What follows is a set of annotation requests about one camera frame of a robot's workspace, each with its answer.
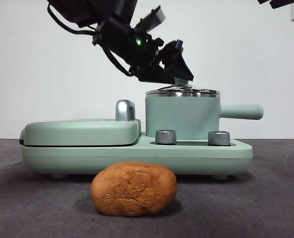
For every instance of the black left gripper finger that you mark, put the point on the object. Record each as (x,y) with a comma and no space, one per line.
(177,64)
(156,75)

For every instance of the glass lid with green knob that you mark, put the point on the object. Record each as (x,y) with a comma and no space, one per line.
(161,91)

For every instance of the brown potato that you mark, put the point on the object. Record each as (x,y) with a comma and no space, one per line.
(134,191)

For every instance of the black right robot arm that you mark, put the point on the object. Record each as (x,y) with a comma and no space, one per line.
(280,3)

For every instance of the mint green steamer pot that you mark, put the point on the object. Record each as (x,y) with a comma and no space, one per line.
(184,116)

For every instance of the silver control knob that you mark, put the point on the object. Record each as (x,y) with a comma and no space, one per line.
(219,138)
(165,136)

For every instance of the mint green breakfast maker appliance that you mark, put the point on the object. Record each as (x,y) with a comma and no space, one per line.
(87,153)

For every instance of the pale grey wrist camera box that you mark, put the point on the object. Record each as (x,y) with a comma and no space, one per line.
(156,16)

